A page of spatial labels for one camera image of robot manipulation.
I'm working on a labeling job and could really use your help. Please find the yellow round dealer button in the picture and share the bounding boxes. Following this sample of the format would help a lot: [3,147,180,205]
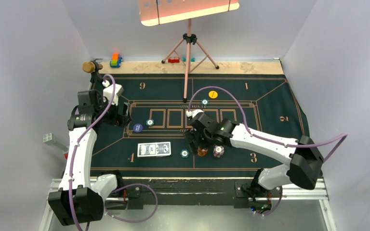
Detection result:
[208,90,218,99]

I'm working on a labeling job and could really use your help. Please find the aluminium frame rail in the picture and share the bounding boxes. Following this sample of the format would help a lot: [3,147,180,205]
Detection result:
[38,178,338,231]

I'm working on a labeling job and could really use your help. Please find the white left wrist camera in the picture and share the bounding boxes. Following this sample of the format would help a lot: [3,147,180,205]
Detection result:
[102,81,124,106]

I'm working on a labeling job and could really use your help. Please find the dark green poker mat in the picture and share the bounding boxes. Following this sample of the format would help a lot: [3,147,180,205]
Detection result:
[91,74,309,178]

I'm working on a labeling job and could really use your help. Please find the pink tripod music stand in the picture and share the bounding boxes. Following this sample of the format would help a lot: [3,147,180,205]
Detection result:
[138,0,240,102]

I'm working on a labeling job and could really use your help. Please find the green poker chip stack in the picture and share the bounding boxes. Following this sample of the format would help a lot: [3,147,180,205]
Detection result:
[180,150,189,158]

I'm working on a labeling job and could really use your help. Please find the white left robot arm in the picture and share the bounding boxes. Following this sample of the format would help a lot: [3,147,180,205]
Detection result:
[48,84,131,226]

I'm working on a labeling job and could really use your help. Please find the green chips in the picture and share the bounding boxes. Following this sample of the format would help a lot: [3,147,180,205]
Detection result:
[146,119,155,127]
[201,99,209,106]

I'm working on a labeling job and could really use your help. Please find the grey toy brick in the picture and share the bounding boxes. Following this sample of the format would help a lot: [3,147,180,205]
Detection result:
[43,133,68,152]

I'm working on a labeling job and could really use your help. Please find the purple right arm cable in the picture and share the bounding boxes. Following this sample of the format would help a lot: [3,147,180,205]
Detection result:
[187,86,348,218]

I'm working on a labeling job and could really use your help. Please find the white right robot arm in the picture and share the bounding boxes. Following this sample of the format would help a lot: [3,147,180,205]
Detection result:
[184,109,324,196]

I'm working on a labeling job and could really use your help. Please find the colourful toy block car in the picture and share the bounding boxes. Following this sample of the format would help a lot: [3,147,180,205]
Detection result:
[109,53,122,68]

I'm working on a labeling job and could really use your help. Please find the blue playing card deck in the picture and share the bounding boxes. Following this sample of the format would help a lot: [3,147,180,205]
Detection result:
[137,141,172,158]

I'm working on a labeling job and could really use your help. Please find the red toy block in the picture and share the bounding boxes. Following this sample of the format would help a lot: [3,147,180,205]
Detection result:
[168,57,180,63]

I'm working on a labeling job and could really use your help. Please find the teal toy block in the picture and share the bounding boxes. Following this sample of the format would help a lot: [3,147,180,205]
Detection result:
[183,57,195,62]

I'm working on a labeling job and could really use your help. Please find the blue round blind button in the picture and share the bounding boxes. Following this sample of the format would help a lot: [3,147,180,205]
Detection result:
[132,123,143,133]

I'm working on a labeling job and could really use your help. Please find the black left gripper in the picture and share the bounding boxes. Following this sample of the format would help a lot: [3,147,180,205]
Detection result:
[94,94,131,128]

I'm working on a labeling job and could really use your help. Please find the red yellow poker chip stack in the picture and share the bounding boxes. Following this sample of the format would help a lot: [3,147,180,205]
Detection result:
[197,147,209,157]

